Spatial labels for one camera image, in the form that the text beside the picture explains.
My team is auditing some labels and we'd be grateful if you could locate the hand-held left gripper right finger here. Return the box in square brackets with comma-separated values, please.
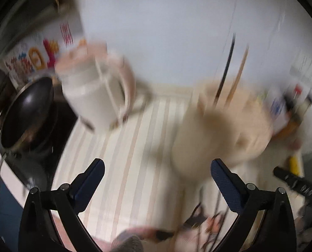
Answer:
[211, 158, 296, 252]

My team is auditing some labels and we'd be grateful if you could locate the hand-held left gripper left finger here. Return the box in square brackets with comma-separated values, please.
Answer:
[18, 158, 105, 252]

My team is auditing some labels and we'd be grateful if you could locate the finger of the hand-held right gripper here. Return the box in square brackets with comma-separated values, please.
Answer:
[273, 166, 312, 198]

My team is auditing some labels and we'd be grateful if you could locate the cream utensil holder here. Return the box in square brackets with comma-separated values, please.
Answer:
[172, 80, 275, 176]

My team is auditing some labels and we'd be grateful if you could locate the bundle of wooden chopsticks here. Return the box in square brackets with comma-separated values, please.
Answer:
[228, 45, 250, 101]

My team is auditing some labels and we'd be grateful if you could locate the yellow object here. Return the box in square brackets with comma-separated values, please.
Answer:
[288, 156, 301, 177]

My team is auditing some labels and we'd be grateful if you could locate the striped table mat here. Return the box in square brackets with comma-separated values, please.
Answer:
[50, 84, 306, 252]

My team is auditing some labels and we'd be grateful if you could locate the black induction cooker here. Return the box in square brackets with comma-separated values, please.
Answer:
[0, 98, 79, 191]

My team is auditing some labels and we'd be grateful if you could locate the cat-shaped mat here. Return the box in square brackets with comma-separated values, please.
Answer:
[111, 202, 252, 252]

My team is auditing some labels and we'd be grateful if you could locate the red cap sauce bottle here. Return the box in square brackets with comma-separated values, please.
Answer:
[284, 83, 312, 121]

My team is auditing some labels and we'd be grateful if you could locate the blue cabinet door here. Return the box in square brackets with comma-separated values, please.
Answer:
[0, 181, 28, 242]

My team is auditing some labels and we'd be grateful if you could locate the pink and white electric kettle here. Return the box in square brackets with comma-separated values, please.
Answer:
[55, 41, 152, 135]

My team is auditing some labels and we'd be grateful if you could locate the black frying pan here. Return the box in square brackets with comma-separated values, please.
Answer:
[0, 77, 60, 210]

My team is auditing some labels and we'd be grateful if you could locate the black range hood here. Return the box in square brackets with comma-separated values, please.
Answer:
[0, 0, 65, 64]

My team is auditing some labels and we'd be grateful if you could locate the white wall socket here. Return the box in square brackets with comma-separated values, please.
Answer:
[289, 55, 312, 84]

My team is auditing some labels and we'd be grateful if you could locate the colourful wall poster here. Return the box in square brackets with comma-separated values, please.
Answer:
[3, 16, 88, 85]

